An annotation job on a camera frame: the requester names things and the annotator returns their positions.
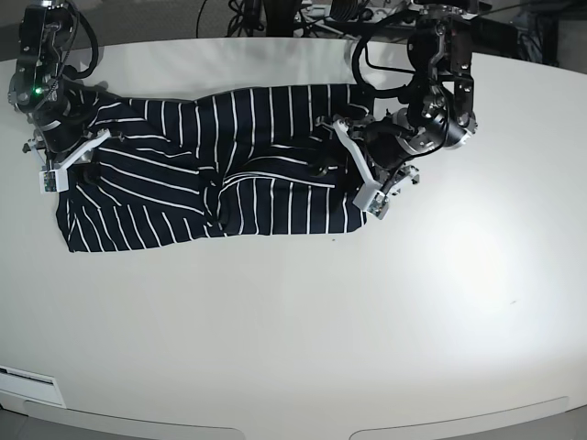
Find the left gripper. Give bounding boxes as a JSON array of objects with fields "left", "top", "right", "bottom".
[{"left": 307, "top": 121, "right": 415, "bottom": 179}]

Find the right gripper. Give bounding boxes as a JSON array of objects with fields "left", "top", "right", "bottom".
[{"left": 36, "top": 112, "right": 91, "bottom": 154}]

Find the navy white striped T-shirt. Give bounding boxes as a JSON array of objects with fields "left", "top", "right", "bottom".
[{"left": 56, "top": 84, "right": 374, "bottom": 252}]

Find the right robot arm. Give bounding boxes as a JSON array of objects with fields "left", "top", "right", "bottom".
[{"left": 8, "top": 1, "right": 99, "bottom": 156}]

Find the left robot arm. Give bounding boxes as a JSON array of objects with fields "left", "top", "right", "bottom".
[{"left": 328, "top": 1, "right": 480, "bottom": 183}]

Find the white power strip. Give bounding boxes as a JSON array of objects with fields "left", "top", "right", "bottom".
[{"left": 299, "top": 1, "right": 412, "bottom": 24}]

